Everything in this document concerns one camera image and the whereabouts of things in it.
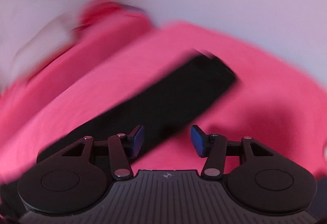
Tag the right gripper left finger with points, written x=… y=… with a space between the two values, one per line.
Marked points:
x=77 y=177

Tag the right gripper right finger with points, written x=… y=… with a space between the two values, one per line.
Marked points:
x=254 y=175

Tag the black knit pants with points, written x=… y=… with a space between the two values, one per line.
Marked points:
x=164 y=109

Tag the pink near bed cover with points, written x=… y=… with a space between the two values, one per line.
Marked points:
x=271 y=102

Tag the pink bed cover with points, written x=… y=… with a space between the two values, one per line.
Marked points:
x=271 y=102
x=96 y=43

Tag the pink far bed cover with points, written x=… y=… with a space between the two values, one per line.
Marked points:
x=96 y=43

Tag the beige embossed pillow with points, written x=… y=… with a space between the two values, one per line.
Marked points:
x=54 y=38

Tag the folded red blanket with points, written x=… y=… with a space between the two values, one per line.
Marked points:
x=96 y=10

